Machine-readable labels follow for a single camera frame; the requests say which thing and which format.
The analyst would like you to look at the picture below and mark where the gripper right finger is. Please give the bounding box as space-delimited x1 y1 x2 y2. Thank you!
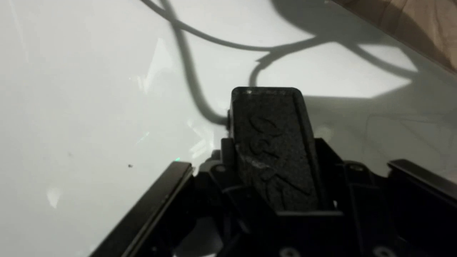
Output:
302 96 457 257

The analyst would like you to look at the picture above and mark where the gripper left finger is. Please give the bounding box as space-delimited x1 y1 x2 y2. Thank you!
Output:
89 87 327 257

